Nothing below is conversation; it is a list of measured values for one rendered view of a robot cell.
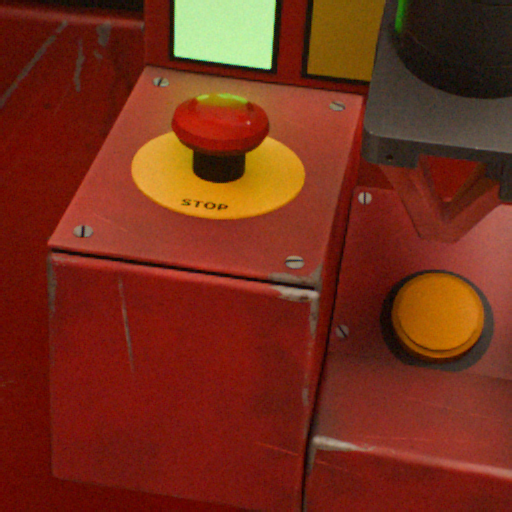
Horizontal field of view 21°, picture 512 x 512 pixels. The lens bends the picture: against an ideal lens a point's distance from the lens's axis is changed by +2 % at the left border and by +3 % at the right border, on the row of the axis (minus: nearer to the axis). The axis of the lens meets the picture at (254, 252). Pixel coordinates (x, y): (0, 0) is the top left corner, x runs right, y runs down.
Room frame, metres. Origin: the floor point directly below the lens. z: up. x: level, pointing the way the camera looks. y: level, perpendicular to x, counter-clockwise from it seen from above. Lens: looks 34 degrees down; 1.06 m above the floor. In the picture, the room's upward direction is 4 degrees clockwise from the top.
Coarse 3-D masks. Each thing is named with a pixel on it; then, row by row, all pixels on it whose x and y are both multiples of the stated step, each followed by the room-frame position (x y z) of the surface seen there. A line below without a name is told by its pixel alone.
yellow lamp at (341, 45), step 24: (336, 0) 0.55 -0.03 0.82; (360, 0) 0.55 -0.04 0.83; (384, 0) 0.55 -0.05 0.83; (312, 24) 0.55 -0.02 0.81; (336, 24) 0.55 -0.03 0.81; (360, 24) 0.55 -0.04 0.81; (312, 48) 0.55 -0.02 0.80; (336, 48) 0.55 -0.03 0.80; (360, 48) 0.55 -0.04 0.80; (312, 72) 0.55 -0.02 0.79; (336, 72) 0.55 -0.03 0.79; (360, 72) 0.55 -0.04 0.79
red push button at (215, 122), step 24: (216, 96) 0.49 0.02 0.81; (240, 96) 0.49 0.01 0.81; (192, 120) 0.47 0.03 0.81; (216, 120) 0.47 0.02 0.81; (240, 120) 0.47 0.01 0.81; (264, 120) 0.47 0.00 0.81; (192, 144) 0.46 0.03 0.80; (216, 144) 0.46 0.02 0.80; (240, 144) 0.46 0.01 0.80; (192, 168) 0.47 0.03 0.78; (216, 168) 0.46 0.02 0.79; (240, 168) 0.47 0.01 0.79
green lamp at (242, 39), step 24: (192, 0) 0.56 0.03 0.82; (216, 0) 0.56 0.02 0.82; (240, 0) 0.56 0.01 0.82; (264, 0) 0.56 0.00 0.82; (192, 24) 0.56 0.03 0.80; (216, 24) 0.56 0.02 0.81; (240, 24) 0.56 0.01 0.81; (264, 24) 0.56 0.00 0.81; (192, 48) 0.56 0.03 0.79; (216, 48) 0.56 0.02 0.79; (240, 48) 0.56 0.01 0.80; (264, 48) 0.56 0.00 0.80
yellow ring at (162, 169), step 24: (168, 144) 0.49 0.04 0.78; (264, 144) 0.50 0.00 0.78; (144, 168) 0.47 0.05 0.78; (168, 168) 0.47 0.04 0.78; (264, 168) 0.48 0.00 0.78; (288, 168) 0.48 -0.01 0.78; (144, 192) 0.45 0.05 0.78; (168, 192) 0.45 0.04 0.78; (192, 192) 0.46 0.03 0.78; (216, 192) 0.46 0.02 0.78; (240, 192) 0.46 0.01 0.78; (264, 192) 0.46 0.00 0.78; (288, 192) 0.46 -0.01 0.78; (216, 216) 0.44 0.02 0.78; (240, 216) 0.44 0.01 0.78
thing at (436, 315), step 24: (408, 288) 0.47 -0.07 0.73; (432, 288) 0.47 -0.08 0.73; (456, 288) 0.47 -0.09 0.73; (408, 312) 0.46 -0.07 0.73; (432, 312) 0.46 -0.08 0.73; (456, 312) 0.46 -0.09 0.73; (480, 312) 0.46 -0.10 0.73; (408, 336) 0.45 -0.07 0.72; (432, 336) 0.45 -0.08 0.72; (456, 336) 0.45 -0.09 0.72; (432, 360) 0.45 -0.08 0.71
